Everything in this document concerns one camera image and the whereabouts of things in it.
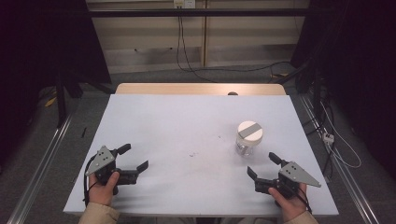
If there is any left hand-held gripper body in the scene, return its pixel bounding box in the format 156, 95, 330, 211
84, 145, 118, 186

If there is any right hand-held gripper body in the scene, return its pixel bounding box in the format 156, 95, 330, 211
275, 161, 322, 200

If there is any clear jar with white lid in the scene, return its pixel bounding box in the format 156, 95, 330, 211
235, 120, 264, 157

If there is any person's right hand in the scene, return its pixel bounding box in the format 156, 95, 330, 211
268, 184, 311, 222

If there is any person's left hand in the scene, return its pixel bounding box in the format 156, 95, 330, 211
88, 172, 120, 207

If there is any white power strip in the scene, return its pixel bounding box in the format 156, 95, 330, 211
322, 132, 335, 146

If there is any white table cover board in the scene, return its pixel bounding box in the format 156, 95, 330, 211
63, 93, 340, 217

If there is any black metal stand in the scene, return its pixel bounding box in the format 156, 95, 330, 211
55, 73, 68, 129

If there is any black stand leg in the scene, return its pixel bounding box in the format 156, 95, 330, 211
274, 62, 312, 86

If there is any wooden table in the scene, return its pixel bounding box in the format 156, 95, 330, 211
115, 82, 287, 96

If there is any black curtain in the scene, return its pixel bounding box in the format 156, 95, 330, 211
290, 0, 396, 180
0, 0, 112, 162

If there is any black horizontal bar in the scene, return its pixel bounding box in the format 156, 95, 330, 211
88, 7, 312, 18

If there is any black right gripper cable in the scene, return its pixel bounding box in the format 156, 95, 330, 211
295, 183, 313, 216

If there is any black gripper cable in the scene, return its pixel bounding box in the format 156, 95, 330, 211
295, 183, 313, 216
82, 155, 98, 207

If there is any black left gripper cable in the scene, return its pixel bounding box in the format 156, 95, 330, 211
82, 155, 98, 207

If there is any aluminium floor rail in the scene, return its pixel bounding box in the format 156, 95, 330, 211
298, 94, 381, 224
6, 113, 74, 224

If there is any white cable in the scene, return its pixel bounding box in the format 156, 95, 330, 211
320, 102, 362, 169

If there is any white wall socket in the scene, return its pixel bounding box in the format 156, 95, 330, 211
173, 0, 196, 9

